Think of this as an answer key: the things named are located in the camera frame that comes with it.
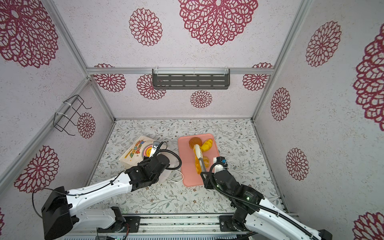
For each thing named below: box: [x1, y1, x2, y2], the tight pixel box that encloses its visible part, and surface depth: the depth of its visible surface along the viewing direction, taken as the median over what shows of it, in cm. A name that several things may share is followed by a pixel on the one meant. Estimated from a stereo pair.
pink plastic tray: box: [178, 133, 220, 187], surface depth 102 cm
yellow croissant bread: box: [200, 139, 213, 152], surface depth 104 cm
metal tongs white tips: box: [193, 144, 207, 173], surface depth 78 cm
